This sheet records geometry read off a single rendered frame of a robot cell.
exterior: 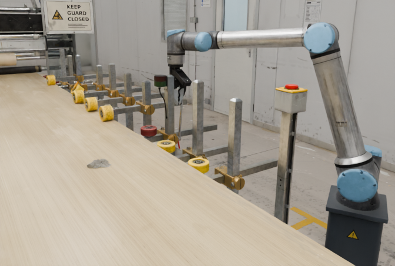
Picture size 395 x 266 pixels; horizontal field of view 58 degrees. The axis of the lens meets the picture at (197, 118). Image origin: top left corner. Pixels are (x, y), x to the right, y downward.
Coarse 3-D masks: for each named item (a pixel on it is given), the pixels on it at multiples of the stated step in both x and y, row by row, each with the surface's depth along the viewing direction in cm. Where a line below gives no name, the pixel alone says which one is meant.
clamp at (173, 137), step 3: (159, 129) 187; (159, 132) 184; (162, 132) 182; (165, 135) 179; (168, 135) 177; (171, 135) 178; (174, 135) 177; (165, 138) 180; (168, 138) 178; (171, 138) 176; (174, 138) 178; (177, 138) 178; (174, 141) 178; (177, 141) 179
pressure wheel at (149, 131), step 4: (140, 128) 176; (144, 128) 176; (148, 128) 176; (152, 128) 176; (156, 128) 177; (140, 132) 177; (144, 132) 174; (148, 132) 174; (152, 132) 175; (156, 132) 177; (148, 136) 177
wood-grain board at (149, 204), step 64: (0, 128) 176; (64, 128) 177; (0, 192) 111; (64, 192) 112; (128, 192) 112; (192, 192) 112; (0, 256) 81; (64, 256) 82; (128, 256) 82; (192, 256) 82; (256, 256) 82; (320, 256) 82
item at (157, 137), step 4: (208, 124) 199; (212, 124) 200; (216, 124) 200; (188, 128) 193; (204, 128) 195; (208, 128) 197; (212, 128) 199; (216, 128) 200; (176, 132) 186; (180, 132) 187; (184, 132) 188; (188, 132) 190; (144, 136) 179; (152, 136) 178; (156, 136) 179; (160, 136) 181; (180, 136) 188; (152, 140) 178; (156, 140) 180; (160, 140) 181
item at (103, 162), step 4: (96, 160) 132; (100, 160) 134; (104, 160) 132; (88, 164) 130; (92, 164) 131; (96, 164) 130; (100, 164) 131; (104, 164) 131; (108, 164) 132; (96, 168) 129
